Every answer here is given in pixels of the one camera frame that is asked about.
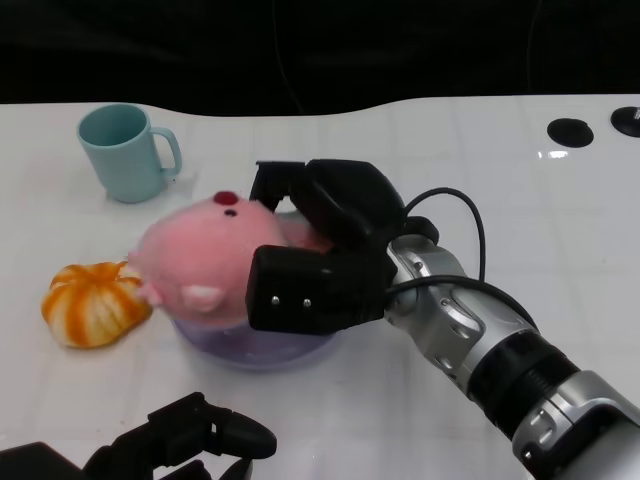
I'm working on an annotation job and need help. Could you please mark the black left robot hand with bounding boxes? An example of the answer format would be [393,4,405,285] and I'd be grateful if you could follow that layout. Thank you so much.
[81,391,279,480]

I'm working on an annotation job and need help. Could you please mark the black backdrop cloth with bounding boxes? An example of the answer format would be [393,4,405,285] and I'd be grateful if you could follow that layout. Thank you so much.
[0,0,640,116]

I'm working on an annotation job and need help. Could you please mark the black cable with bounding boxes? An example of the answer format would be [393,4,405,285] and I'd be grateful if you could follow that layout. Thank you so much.
[391,186,540,332]

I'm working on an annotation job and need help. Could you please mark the orange white striped plush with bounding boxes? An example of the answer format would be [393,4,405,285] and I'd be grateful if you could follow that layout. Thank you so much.
[40,260,154,350]

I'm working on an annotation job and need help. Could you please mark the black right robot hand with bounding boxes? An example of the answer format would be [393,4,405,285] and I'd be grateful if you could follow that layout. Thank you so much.
[244,158,409,335]

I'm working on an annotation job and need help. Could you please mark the black table grommet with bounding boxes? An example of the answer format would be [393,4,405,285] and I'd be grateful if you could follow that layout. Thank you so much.
[546,117,596,148]
[610,105,640,136]

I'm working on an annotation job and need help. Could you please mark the pink plush pig doll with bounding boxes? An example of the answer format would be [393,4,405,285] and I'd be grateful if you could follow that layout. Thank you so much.
[127,190,335,329]

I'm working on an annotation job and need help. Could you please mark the purple plastic plate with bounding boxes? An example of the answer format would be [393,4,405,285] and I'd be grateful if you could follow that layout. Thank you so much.
[169,209,344,373]

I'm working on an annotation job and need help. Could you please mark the teal plastic mug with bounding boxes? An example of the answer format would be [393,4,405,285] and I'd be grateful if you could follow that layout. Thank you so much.
[76,102,183,205]

